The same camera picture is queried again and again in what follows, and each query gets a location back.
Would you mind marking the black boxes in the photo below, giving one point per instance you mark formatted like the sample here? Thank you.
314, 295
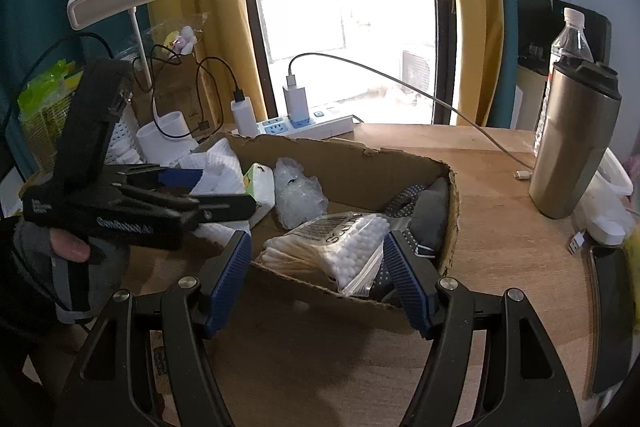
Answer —
537, 32

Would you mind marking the cotton swab bag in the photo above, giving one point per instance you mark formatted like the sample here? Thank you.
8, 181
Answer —
340, 252

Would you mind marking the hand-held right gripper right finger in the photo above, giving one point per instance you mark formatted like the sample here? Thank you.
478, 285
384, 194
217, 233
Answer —
407, 287

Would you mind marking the person's left hand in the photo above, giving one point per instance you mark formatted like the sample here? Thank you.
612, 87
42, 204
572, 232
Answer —
70, 249

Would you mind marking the grey dotted socks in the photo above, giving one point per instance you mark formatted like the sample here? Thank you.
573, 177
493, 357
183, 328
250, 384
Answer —
425, 212

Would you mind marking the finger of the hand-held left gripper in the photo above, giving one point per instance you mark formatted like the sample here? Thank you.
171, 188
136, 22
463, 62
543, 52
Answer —
225, 207
180, 177

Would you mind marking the clear water bottle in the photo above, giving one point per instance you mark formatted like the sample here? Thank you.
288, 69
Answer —
572, 37

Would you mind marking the cardboard box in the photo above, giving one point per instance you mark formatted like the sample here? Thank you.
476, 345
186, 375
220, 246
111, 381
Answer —
310, 302

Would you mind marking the black smartphone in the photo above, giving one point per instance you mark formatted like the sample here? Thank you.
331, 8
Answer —
612, 317

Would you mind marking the white waffle towel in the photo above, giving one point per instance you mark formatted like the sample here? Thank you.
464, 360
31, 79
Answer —
220, 167

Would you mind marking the small white round device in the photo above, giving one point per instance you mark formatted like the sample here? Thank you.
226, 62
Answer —
605, 229

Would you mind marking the green snack packet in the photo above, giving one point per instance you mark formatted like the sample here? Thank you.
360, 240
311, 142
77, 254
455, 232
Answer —
42, 107

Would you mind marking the green and white tissue pack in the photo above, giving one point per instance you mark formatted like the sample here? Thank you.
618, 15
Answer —
260, 187

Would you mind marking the white power strip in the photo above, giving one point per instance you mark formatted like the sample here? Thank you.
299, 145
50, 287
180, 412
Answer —
320, 124

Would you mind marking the stainless steel tumbler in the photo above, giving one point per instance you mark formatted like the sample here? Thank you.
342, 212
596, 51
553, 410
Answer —
570, 142

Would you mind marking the white perforated basket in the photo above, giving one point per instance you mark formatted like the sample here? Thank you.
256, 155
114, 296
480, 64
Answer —
125, 137

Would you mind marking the white plastic container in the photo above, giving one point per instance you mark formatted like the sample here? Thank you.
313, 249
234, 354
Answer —
607, 192

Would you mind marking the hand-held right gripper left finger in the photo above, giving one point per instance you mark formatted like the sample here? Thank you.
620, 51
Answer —
231, 282

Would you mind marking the white and blue charger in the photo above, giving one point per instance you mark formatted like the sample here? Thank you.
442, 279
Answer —
296, 104

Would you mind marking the bag of cotton balls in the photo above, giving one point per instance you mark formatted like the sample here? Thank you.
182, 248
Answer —
182, 37

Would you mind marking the clear bubble wrap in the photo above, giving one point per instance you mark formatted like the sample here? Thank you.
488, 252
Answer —
300, 197

